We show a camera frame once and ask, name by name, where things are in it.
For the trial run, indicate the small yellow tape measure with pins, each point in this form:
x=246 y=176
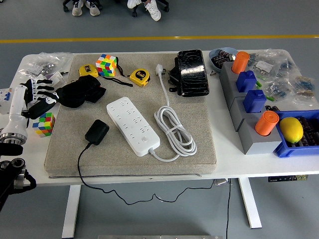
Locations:
x=87 y=70

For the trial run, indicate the green peg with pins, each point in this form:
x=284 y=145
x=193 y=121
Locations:
x=270 y=98
x=258 y=83

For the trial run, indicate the blue block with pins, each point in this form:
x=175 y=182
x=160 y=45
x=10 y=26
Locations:
x=254 y=100
x=245 y=81

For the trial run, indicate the grey-brown mat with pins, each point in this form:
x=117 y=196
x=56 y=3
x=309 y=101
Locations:
x=194 y=119

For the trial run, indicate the orange cylinder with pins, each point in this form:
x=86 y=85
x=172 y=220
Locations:
x=240 y=62
x=265 y=123

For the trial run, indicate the small white socket panel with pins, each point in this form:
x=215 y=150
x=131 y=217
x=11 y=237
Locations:
x=57 y=78

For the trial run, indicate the glossy black case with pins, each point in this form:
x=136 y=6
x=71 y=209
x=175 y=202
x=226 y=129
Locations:
x=193 y=72

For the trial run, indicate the clear bag of metal parts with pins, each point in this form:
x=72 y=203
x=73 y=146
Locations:
x=42 y=64

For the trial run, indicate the white power strip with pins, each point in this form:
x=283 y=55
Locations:
x=132 y=127

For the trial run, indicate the yellow tape measure with print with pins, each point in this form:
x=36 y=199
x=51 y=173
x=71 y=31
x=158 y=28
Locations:
x=139 y=77

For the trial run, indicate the white circuit breaker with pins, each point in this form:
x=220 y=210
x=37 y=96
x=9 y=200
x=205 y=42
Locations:
x=5 y=99

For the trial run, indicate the clear bag of blue parts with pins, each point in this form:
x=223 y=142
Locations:
x=279 y=89

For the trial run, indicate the person's white sneaker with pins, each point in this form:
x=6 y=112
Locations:
x=153 y=11
x=77 y=8
x=133 y=3
x=92 y=8

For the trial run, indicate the clear bag with white card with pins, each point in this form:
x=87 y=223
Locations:
x=264 y=66

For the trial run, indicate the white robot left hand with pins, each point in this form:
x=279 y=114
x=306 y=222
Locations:
x=17 y=107

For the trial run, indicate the black plug adapter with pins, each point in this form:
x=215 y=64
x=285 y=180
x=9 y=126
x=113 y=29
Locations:
x=97 y=132

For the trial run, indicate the black components in bin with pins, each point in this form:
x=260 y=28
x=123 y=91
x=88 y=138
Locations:
x=311 y=132

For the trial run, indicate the black cloth bundle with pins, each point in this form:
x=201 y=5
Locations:
x=79 y=90

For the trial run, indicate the small metal clip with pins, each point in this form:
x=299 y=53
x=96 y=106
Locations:
x=212 y=73

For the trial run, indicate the small black component piece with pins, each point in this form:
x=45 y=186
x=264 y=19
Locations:
x=271 y=108

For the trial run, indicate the black components in bowl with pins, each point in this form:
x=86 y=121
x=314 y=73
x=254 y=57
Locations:
x=221 y=58

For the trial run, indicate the black chair caster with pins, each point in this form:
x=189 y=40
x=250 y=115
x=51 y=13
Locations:
x=66 y=6
x=134 y=12
x=165 y=6

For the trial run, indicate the blue storage bin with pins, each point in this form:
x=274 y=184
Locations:
x=286 y=149

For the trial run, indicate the grey holder block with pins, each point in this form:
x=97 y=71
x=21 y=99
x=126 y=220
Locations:
x=236 y=109
x=231 y=93
x=225 y=71
x=259 y=148

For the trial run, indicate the clear bag of brown resistors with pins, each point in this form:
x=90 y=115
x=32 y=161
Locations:
x=305 y=87

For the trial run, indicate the grey metal bracket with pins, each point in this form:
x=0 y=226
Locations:
x=221 y=182

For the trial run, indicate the yellow lemon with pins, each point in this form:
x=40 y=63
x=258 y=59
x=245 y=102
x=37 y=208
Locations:
x=291 y=129

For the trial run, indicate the large colourful puzzle cube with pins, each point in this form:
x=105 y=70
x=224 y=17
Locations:
x=106 y=65

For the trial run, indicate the blue bowl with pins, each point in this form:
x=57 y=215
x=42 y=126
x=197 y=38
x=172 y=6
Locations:
x=213 y=53

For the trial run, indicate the black table control panel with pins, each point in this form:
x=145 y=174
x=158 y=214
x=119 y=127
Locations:
x=286 y=178

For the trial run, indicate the white table leg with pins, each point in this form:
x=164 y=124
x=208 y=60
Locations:
x=71 y=211
x=250 y=204

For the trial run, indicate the small colourful puzzle cube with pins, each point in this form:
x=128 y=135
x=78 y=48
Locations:
x=45 y=125

